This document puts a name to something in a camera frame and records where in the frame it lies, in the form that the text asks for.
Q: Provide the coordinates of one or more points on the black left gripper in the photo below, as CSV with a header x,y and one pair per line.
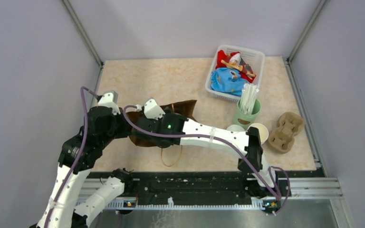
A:
x,y
127,127

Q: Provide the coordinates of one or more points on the brown paper bag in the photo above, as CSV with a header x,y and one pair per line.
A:
x,y
175,114

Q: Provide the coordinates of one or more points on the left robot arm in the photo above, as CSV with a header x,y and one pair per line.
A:
x,y
101,125

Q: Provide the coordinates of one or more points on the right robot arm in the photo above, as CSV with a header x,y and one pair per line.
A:
x,y
246,145

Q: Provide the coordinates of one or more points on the stack of white lids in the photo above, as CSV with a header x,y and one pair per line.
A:
x,y
235,128

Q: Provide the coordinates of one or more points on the blue snack packet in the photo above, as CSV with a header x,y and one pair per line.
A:
x,y
228,81

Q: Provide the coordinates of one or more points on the green straw holder cup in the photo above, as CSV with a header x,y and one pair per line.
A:
x,y
245,120

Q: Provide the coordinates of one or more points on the red snack packet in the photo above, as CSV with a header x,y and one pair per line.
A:
x,y
234,60

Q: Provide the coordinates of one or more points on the stack of paper cups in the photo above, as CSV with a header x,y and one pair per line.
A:
x,y
263,131

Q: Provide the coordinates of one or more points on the white plastic basket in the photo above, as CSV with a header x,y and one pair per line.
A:
x,y
255,58

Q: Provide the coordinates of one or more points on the brown cardboard cup carrier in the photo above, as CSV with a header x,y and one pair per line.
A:
x,y
282,137

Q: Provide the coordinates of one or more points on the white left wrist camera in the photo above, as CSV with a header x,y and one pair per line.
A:
x,y
109,99

